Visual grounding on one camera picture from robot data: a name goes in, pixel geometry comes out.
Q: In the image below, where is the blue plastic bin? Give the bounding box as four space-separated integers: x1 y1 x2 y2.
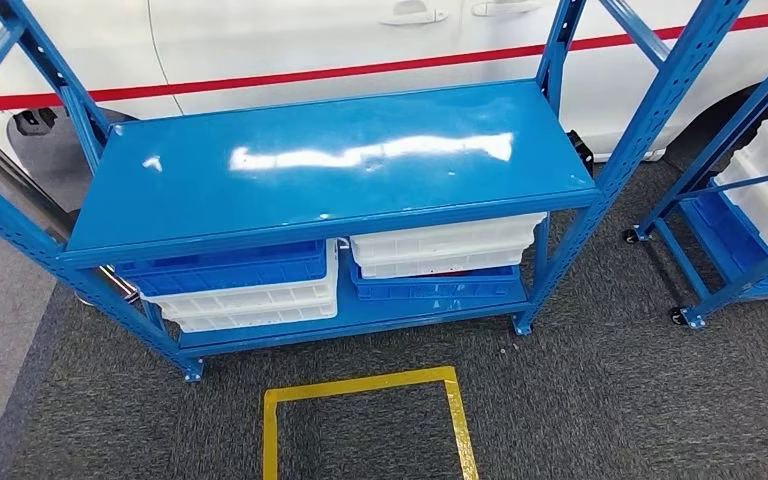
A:
113 239 329 297
348 254 522 303

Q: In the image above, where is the black stanchion post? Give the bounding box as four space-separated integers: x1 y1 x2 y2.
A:
0 119 140 306

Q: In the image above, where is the red barrier belt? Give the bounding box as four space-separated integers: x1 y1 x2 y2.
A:
0 7 768 114

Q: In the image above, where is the blue metal shelf rack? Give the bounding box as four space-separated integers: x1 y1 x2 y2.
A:
623 33 768 331
0 0 753 384

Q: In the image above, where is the white car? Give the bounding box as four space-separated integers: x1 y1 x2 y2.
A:
0 0 768 167

